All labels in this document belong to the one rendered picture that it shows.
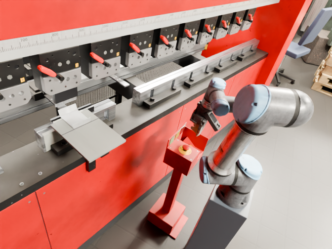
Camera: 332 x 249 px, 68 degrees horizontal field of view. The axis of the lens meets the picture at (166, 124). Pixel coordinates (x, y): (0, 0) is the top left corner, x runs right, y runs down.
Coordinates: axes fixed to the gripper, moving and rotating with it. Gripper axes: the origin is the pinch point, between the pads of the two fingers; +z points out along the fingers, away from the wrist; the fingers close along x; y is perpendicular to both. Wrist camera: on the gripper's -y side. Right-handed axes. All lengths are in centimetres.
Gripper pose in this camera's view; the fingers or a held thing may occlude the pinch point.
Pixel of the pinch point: (198, 135)
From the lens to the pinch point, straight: 138.9
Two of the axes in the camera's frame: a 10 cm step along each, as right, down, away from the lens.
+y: -8.2, -5.1, 2.6
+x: -5.2, 4.7, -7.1
